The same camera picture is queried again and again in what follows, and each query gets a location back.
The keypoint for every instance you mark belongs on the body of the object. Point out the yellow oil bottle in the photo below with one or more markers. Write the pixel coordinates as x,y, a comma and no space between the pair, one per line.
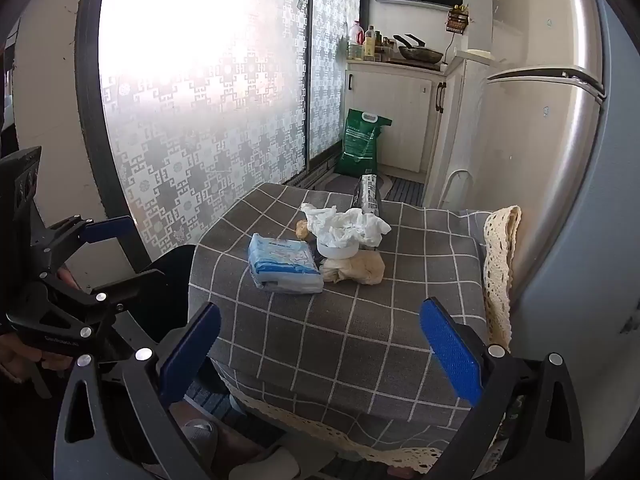
370,45

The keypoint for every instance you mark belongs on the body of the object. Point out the silver refrigerator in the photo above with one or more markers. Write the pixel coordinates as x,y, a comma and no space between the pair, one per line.
550,160

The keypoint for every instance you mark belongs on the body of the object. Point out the green sack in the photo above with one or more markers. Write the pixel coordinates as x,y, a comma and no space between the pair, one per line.
360,142

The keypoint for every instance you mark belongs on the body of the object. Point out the blue white tissue pack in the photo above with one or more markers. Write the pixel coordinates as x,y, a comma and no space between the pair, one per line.
282,265

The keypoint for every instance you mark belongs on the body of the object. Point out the frosted patterned sliding door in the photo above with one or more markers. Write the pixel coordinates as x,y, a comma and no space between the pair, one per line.
210,160

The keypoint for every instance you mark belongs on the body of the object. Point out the dark striped floor mat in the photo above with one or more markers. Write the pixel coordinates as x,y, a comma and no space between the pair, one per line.
405,190

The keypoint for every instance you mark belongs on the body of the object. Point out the white tissue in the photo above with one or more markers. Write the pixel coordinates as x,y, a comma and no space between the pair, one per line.
345,225

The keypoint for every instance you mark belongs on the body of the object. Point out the small brown paper ball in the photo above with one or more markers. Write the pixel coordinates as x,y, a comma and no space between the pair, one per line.
304,230

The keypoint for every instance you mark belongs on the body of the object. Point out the cream kitchen cabinet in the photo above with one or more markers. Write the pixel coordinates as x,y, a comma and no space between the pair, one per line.
400,110

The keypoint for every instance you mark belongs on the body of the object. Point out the hanging wall rack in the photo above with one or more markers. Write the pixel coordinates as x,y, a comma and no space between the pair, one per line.
457,20

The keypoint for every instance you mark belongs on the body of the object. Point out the cream lace cloth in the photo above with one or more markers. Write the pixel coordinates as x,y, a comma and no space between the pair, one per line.
500,260

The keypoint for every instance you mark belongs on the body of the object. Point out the white cup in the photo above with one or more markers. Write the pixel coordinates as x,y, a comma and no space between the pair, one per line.
337,251

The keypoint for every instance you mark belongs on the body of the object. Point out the person's left hand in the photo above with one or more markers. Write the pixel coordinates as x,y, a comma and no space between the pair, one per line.
15,360

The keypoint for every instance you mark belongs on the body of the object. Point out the brown paper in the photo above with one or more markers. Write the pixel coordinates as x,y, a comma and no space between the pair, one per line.
357,267

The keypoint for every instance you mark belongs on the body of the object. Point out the white plastic chair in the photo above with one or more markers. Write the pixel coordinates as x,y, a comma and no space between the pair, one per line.
456,175

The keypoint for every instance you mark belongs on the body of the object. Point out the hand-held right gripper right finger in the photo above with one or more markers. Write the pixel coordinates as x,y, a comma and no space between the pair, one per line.
452,355

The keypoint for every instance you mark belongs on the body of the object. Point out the black white printed packet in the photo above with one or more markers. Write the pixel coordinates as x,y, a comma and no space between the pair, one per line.
367,192

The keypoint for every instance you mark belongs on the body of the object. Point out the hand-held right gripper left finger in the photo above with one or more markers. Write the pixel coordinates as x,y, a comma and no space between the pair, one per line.
192,347

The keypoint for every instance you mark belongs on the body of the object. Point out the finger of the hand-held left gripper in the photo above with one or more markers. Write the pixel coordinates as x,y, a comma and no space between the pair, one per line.
107,230
135,282

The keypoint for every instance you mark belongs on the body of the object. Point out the grey checked tablecloth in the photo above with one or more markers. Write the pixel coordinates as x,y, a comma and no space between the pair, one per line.
350,320

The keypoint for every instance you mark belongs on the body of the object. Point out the black frying pan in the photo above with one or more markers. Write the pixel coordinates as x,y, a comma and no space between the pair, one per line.
420,54

